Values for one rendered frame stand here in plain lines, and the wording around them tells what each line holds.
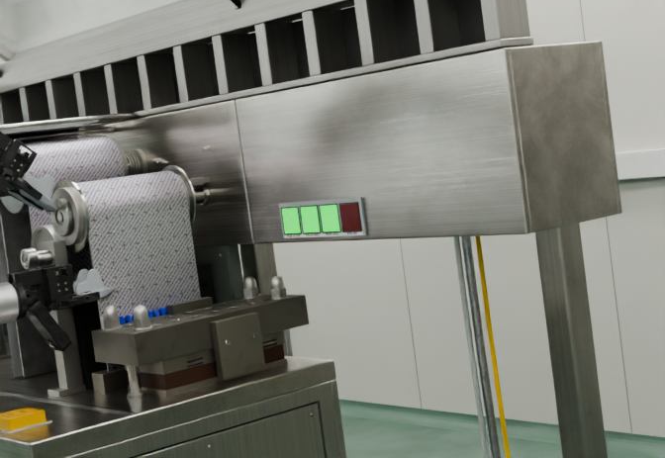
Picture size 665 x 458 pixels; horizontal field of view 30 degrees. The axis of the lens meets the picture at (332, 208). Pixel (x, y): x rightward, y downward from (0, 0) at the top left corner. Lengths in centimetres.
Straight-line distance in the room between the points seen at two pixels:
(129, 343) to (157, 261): 29
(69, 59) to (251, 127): 75
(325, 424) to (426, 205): 55
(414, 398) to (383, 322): 38
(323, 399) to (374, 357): 351
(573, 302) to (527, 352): 307
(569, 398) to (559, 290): 19
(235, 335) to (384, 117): 52
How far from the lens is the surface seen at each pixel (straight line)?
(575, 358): 220
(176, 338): 233
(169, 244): 255
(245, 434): 237
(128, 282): 250
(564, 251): 218
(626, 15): 474
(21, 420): 227
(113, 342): 236
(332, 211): 233
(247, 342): 240
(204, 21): 263
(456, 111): 208
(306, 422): 245
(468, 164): 207
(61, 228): 250
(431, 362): 568
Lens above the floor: 133
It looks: 3 degrees down
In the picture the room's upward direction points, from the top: 7 degrees counter-clockwise
